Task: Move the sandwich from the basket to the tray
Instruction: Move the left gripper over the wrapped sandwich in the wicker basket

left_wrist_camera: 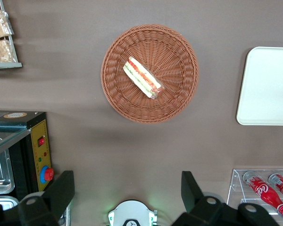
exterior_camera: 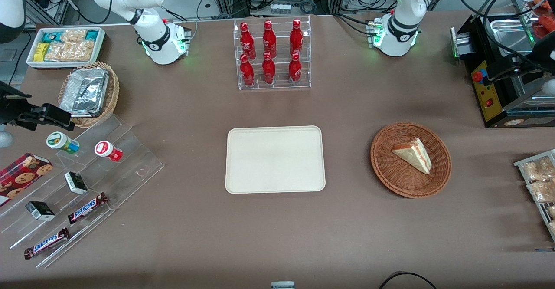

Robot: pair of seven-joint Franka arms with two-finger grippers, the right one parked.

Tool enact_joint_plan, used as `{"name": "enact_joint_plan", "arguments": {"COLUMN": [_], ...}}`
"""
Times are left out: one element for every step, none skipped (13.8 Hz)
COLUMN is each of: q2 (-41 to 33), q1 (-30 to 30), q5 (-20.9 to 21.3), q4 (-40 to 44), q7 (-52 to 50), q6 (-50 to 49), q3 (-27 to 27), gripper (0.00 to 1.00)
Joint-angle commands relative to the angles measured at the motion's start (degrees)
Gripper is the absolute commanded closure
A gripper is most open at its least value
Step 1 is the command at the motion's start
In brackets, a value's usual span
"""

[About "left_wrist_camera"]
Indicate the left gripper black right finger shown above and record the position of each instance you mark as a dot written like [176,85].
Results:
[193,200]

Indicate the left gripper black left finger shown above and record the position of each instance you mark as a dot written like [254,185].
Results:
[59,193]

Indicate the sandwich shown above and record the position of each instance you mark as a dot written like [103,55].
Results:
[141,75]

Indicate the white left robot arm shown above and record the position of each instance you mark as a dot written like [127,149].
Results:
[132,212]

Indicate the cream plastic tray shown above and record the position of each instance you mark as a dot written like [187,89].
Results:
[266,87]

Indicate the tray of wrapped snacks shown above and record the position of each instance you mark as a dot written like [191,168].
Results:
[4,65]

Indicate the brown round wicker basket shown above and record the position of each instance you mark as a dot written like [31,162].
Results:
[174,58]

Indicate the clear acrylic bottle rack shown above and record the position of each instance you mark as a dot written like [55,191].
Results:
[235,186]

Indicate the steel food pan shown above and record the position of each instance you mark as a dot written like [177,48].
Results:
[2,202]
[0,169]

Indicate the black food warmer yellow panel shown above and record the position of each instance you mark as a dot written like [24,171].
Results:
[39,131]

